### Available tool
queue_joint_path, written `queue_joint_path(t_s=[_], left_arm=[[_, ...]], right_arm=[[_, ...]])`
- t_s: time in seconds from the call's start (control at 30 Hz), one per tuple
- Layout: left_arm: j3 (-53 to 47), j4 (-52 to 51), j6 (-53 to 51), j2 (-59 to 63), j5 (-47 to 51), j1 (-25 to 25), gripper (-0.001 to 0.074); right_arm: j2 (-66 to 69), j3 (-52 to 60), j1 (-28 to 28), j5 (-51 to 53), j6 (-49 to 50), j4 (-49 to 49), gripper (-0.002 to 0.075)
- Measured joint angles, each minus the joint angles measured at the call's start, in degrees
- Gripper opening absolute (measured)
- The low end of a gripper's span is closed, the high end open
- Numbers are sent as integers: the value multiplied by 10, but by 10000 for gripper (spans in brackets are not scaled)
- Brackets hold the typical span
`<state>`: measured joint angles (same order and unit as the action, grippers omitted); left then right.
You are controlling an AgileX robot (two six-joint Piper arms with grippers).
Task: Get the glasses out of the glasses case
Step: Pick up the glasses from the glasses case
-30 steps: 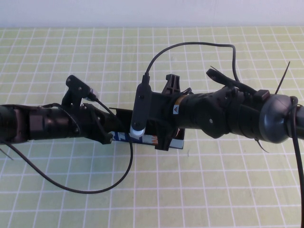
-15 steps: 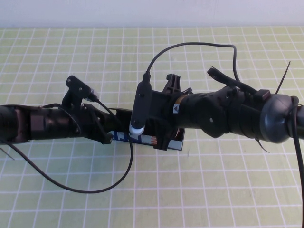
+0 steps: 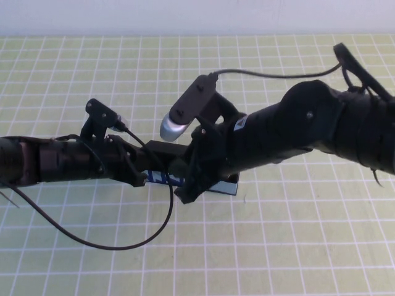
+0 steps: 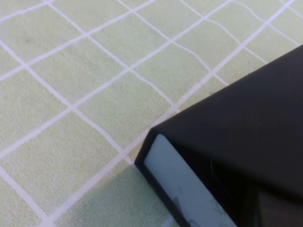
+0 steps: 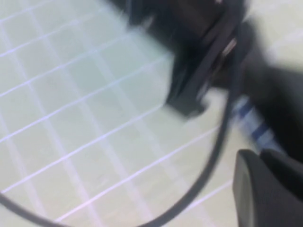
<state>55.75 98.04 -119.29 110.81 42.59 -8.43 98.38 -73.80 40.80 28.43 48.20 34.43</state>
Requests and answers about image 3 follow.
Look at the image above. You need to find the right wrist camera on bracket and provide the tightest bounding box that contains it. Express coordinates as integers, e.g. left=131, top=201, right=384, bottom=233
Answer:
left=159, top=75, right=239, bottom=143

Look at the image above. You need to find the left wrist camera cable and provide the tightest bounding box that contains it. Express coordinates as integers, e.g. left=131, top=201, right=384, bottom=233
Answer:
left=12, top=125, right=175, bottom=250

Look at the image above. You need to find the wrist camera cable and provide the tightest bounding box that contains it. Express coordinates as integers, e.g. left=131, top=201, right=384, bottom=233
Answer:
left=12, top=125, right=175, bottom=250
left=209, top=61, right=344, bottom=80

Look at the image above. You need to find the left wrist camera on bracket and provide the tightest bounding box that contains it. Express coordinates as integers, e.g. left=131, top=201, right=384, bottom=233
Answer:
left=80, top=98, right=129, bottom=140

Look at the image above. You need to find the black fuzzy cable strap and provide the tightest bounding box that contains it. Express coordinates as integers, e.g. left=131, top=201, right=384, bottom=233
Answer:
left=333, top=43, right=395, bottom=102

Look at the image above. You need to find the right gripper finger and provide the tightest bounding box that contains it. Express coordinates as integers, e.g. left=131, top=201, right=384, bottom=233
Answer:
left=168, top=157, right=189, bottom=176

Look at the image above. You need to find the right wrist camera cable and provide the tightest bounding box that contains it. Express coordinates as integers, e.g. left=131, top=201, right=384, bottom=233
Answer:
left=209, top=61, right=344, bottom=80

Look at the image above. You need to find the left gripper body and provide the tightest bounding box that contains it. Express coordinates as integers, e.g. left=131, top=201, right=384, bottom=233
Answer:
left=42, top=136, right=146, bottom=188

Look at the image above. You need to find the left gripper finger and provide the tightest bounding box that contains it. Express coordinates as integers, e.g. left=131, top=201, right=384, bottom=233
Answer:
left=143, top=150, right=169, bottom=173

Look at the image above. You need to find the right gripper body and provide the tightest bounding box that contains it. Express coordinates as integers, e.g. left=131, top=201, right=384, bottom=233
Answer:
left=174, top=103, right=297, bottom=204

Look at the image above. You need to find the black glasses case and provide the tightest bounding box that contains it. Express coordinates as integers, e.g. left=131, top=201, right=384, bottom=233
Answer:
left=144, top=139, right=241, bottom=197

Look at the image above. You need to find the green white-checked tablecloth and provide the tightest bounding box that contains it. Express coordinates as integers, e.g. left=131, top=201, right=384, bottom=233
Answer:
left=0, top=34, right=395, bottom=296

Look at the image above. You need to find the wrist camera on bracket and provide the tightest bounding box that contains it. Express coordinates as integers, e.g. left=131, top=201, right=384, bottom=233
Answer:
left=80, top=98, right=129, bottom=140
left=159, top=75, right=239, bottom=143

